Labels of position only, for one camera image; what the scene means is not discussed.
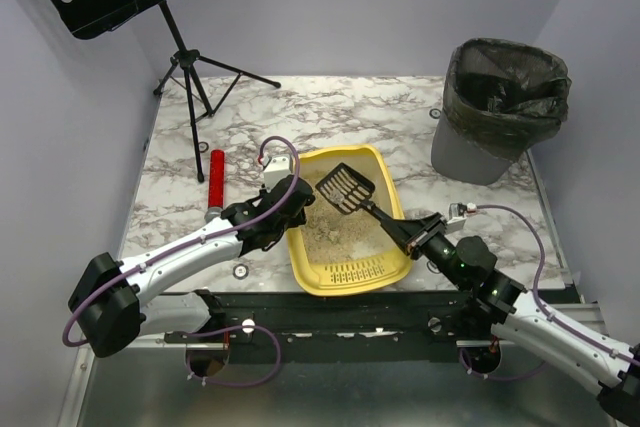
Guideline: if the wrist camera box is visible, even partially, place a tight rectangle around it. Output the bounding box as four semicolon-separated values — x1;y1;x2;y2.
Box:
262;154;294;191
448;202;478;223

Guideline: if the red cylinder tool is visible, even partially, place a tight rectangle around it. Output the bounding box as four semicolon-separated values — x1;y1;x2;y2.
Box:
204;149;225;223

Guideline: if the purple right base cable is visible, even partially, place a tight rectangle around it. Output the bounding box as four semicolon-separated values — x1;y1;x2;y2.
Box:
458;341;551;382

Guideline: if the grey ribbed trash can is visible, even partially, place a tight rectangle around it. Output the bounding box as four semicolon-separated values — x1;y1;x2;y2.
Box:
431;114;515;186

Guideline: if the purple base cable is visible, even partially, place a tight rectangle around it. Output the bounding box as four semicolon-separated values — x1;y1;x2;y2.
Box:
187;324;284;388
458;341;551;382

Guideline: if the round marker front left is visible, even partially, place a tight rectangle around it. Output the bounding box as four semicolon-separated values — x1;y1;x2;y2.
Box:
233;264;248;280

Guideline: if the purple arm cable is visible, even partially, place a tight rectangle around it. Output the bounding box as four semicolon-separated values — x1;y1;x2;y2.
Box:
61;135;301;347
469;203;640;363

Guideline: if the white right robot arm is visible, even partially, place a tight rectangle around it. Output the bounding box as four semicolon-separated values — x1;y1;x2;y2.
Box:
373;208;639;426

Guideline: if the yellow plastic litter box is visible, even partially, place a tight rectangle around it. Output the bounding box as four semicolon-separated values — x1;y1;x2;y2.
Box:
287;144;413;297

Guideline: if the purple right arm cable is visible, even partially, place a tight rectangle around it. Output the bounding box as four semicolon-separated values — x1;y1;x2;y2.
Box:
469;203;640;363

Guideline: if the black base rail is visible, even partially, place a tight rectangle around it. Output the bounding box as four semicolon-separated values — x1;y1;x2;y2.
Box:
164;291;492;363

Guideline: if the black trash bag liner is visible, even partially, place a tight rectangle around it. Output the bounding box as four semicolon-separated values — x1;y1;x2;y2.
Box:
443;38;572;162

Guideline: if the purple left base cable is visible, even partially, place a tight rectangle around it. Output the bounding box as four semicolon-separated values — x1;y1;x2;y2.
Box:
187;324;284;388

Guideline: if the grey litter clump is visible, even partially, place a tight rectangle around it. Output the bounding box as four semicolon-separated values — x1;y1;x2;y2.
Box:
325;190;345;206

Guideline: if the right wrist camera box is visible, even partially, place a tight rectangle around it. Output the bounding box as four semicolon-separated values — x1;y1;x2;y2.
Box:
448;202;478;223

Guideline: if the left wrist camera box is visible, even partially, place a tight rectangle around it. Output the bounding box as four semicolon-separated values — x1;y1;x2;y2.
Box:
262;154;294;191

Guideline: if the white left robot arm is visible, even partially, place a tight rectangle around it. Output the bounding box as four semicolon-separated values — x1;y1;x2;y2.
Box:
62;175;315;358

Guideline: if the black slotted litter scoop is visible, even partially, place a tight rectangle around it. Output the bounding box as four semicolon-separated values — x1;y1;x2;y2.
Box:
315;162;396;222

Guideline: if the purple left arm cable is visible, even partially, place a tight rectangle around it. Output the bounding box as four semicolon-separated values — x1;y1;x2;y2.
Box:
61;135;301;347

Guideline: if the beige cat litter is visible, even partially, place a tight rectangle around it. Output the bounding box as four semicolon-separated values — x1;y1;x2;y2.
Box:
301;170;390;264

